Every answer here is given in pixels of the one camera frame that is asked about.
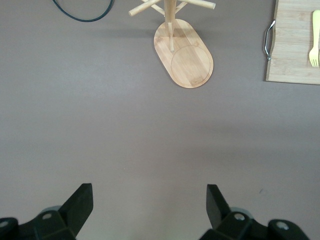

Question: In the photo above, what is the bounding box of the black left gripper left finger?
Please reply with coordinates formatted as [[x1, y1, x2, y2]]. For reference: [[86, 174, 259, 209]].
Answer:
[[0, 183, 94, 240]]

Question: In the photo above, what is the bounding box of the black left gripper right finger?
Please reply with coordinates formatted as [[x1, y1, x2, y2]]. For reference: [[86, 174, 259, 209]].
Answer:
[[199, 184, 308, 240]]

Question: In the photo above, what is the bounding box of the wooden mug tree rack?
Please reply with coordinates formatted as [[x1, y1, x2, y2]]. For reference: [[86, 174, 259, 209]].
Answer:
[[128, 0, 216, 89]]

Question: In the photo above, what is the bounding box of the yellow plastic fork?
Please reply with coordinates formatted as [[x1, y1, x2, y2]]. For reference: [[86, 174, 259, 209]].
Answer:
[[308, 9, 320, 68]]

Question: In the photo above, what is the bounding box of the long black looped cable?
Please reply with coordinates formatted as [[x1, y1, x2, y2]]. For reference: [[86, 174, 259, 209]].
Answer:
[[52, 0, 115, 23]]

